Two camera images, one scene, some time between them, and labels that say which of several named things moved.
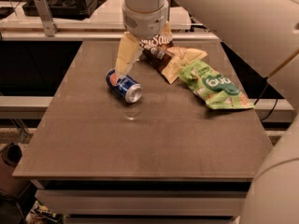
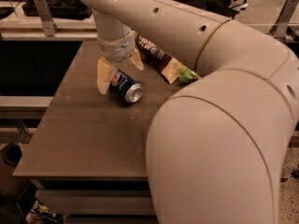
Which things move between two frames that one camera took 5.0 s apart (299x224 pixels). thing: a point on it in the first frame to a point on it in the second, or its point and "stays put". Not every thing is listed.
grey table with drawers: (175, 139) stays put
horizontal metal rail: (103, 35) stays put
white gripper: (146, 21) to (116, 49)
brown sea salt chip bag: (161, 51) stays put
